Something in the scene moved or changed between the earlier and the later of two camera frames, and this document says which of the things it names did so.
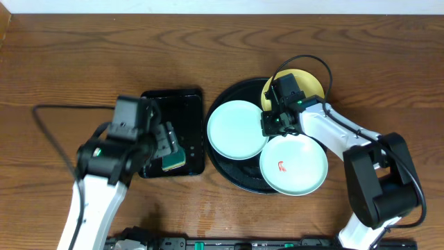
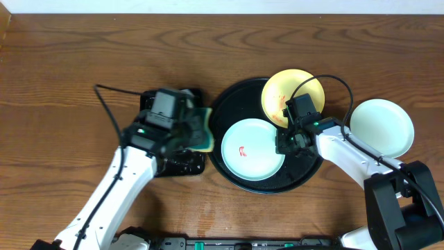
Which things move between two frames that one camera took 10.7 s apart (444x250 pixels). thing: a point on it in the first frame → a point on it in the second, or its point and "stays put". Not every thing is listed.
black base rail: (301, 243) stays put
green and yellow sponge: (173, 160) → (199, 137)
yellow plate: (308, 85) stays put
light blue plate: (293, 164) → (249, 149)
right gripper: (268, 128) → (282, 147)
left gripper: (166, 139) → (185, 130)
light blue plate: (234, 130) → (386, 125)
